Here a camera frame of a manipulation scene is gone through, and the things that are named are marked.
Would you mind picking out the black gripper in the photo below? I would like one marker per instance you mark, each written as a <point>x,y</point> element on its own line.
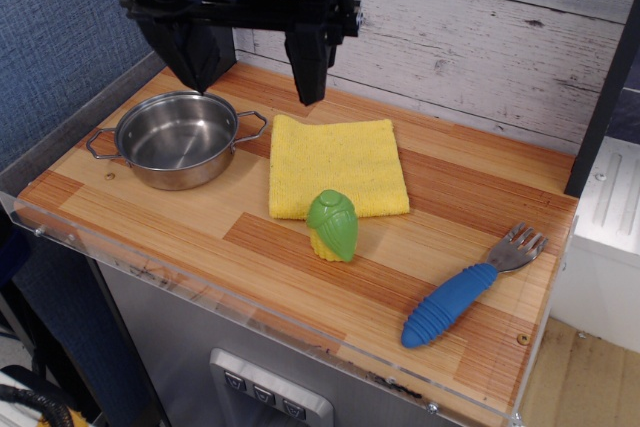
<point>192,53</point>

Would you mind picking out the blue handled metal fork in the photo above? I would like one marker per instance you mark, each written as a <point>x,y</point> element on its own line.
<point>440,310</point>

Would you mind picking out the yellow folded towel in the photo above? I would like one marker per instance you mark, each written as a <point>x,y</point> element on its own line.
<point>357,159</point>

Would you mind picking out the stainless steel pot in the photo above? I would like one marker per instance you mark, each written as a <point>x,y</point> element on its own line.
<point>180,140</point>

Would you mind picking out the green yellow toy corn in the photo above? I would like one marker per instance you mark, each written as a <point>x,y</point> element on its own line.
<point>334,226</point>

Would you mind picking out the clear acrylic edge guard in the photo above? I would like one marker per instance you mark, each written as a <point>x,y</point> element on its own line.
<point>263,275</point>

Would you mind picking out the stainless steel cabinet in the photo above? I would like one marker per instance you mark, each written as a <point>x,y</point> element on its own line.
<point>174,338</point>

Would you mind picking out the silver control panel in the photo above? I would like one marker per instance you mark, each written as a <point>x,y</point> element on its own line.
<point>252,395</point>

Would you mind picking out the white appliance at right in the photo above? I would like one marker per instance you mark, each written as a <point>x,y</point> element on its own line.
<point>597,290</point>

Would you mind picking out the black left vertical post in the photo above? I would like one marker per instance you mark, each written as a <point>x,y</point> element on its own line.
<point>226,46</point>

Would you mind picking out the black vertical post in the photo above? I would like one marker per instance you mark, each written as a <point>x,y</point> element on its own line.
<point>601,117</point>
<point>226,46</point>

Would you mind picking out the black right vertical post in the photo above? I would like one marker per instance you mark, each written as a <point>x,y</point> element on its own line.
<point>601,117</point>

